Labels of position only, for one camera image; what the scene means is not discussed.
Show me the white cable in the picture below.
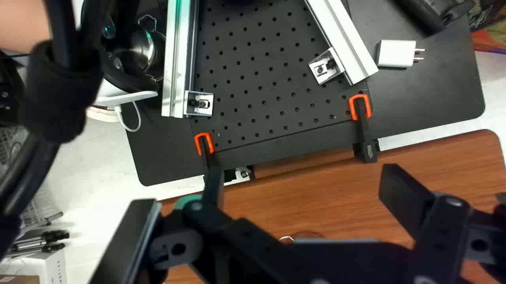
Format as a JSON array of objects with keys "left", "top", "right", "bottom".
[{"left": 92, "top": 89, "right": 160, "bottom": 134}]

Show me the white cardboard box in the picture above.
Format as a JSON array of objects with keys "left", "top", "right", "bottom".
[{"left": 0, "top": 246, "right": 69, "bottom": 284}]

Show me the black marker pen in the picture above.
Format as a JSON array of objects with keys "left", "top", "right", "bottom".
[
  {"left": 9, "top": 242, "right": 68, "bottom": 256},
  {"left": 9, "top": 229, "right": 71, "bottom": 246}
]

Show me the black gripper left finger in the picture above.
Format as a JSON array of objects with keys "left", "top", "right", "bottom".
[{"left": 88, "top": 197, "right": 223, "bottom": 284}]

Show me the black perforated breadboard plate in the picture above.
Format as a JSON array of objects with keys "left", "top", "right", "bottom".
[{"left": 191, "top": 0, "right": 373, "bottom": 155}]

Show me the black orange bar clamp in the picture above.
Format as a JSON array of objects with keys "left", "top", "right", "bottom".
[
  {"left": 346, "top": 93, "right": 379, "bottom": 164},
  {"left": 193, "top": 131, "right": 227, "bottom": 212}
]

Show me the black chrome round device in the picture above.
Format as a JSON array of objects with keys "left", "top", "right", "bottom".
[{"left": 104, "top": 25, "right": 164, "bottom": 89}]

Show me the aluminium extrusion rail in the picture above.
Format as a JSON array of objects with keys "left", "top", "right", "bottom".
[
  {"left": 160, "top": 0, "right": 201, "bottom": 119},
  {"left": 302, "top": 0, "right": 379, "bottom": 87}
]

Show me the silver corner bracket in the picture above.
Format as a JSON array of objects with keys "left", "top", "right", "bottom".
[
  {"left": 307, "top": 48, "right": 346, "bottom": 85},
  {"left": 183, "top": 90, "right": 216, "bottom": 119}
]

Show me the black bulky object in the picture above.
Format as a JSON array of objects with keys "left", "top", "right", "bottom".
[{"left": 392, "top": 0, "right": 471, "bottom": 36}]

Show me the white power adapter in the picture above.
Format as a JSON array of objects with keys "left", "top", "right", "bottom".
[{"left": 375, "top": 38, "right": 427, "bottom": 70}]

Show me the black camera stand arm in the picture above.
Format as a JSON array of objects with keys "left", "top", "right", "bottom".
[{"left": 0, "top": 0, "right": 115, "bottom": 259}]

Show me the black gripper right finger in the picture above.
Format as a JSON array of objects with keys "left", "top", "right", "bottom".
[{"left": 378, "top": 163, "right": 506, "bottom": 284}]

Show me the black base board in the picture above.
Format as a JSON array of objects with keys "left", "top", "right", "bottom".
[{"left": 125, "top": 10, "right": 487, "bottom": 186}]

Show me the small silver bracket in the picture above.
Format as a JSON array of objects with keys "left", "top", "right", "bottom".
[{"left": 223, "top": 166, "right": 256, "bottom": 186}]

